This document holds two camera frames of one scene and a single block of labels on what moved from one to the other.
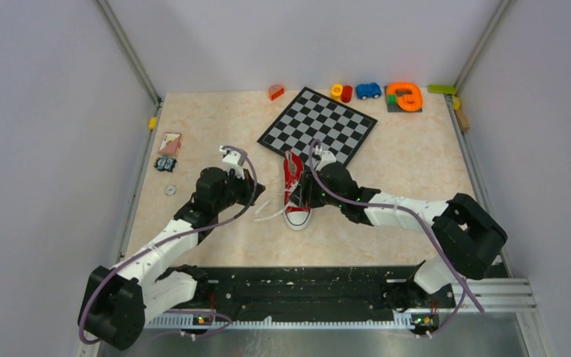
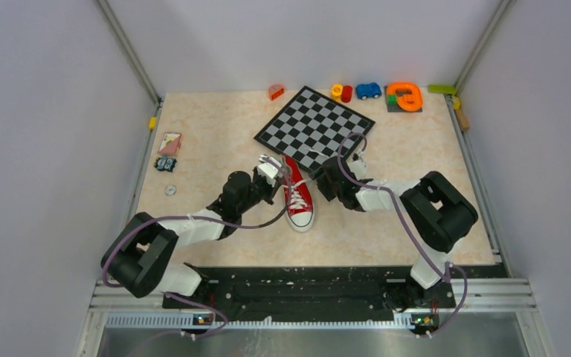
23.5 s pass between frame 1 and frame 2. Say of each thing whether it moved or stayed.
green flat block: stayed
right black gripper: moved
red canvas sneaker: stayed
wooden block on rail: stayed
